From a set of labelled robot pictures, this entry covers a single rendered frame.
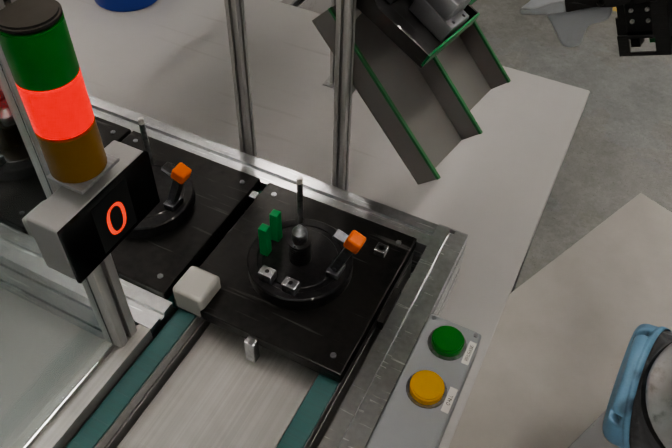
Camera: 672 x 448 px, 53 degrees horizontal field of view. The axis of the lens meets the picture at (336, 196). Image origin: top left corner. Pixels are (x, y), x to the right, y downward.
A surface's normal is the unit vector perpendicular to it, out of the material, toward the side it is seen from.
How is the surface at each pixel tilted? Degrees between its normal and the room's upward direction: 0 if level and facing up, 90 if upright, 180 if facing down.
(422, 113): 45
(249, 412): 0
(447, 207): 0
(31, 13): 0
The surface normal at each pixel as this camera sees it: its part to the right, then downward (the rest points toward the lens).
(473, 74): 0.58, -0.18
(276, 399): 0.02, -0.70
